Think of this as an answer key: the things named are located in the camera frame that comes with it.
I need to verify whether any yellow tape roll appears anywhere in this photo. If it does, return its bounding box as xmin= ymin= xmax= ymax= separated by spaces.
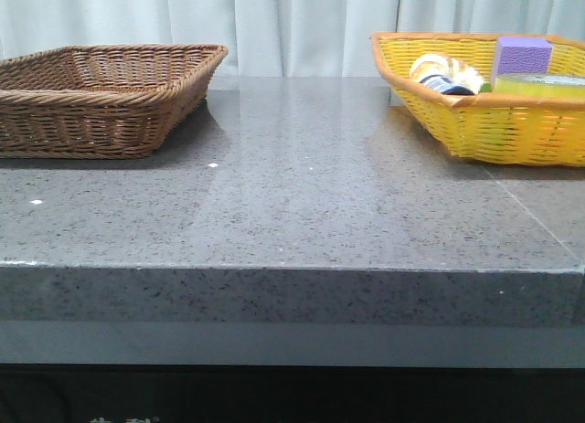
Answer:
xmin=492 ymin=73 xmax=584 ymax=98

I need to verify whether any blue striped small object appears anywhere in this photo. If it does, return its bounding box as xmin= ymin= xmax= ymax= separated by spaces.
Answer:
xmin=420 ymin=74 xmax=474 ymax=96

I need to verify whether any bread roll toy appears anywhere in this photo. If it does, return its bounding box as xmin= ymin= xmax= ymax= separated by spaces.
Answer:
xmin=409 ymin=53 xmax=484 ymax=95

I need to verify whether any brown wicker basket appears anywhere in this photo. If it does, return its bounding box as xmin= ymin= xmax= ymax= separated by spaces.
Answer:
xmin=1 ymin=44 xmax=229 ymax=159

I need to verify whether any yellow woven basket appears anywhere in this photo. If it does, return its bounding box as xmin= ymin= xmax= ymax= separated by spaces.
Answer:
xmin=370 ymin=32 xmax=584 ymax=167

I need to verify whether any purple sponge block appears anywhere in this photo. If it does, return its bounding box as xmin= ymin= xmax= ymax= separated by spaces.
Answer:
xmin=492 ymin=36 xmax=553 ymax=77

